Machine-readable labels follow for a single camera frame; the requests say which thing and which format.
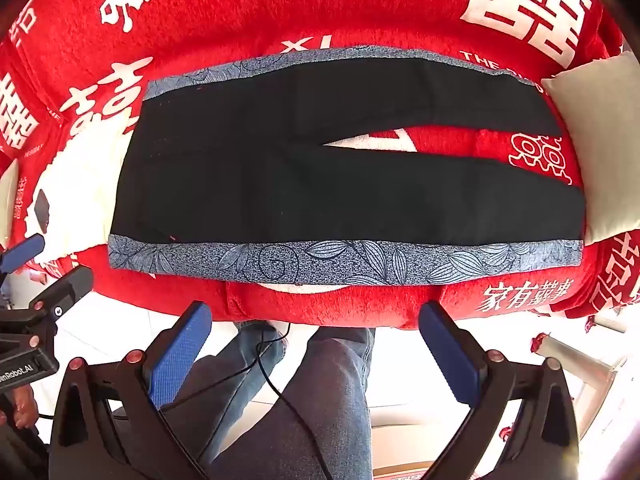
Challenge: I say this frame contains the person's legs in blue jeans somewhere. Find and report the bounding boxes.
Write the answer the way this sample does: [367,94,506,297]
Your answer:
[160,322,377,480]

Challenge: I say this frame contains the cream cloth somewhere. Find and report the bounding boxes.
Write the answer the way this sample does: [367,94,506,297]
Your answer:
[35,127,142,263]

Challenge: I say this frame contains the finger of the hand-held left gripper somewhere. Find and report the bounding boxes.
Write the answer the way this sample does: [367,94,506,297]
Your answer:
[27,266,95,322]
[0,234,46,281]

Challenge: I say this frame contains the person's left hand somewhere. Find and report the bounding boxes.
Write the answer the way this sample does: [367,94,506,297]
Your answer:
[0,387,40,431]

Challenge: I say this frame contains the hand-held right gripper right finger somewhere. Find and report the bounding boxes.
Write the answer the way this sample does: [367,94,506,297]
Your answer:
[419,301,581,480]

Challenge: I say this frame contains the black pants with blue trim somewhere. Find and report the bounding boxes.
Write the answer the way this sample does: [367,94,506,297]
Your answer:
[107,46,586,287]

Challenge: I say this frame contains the metal frame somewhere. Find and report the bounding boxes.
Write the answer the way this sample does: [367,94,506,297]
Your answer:
[532,332,628,427]

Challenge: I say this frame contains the red printed blanket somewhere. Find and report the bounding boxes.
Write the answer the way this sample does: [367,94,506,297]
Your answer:
[0,0,640,332]

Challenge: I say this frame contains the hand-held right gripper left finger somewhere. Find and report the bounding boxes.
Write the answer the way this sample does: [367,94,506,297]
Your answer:
[48,301,213,480]

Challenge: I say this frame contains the black cable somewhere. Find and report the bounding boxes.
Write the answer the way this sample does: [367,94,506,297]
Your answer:
[195,320,335,480]

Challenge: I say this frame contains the white pillow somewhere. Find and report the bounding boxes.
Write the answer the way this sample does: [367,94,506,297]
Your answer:
[541,51,640,247]

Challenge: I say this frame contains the beige cushion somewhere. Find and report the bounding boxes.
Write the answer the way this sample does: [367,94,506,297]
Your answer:
[0,157,21,247]

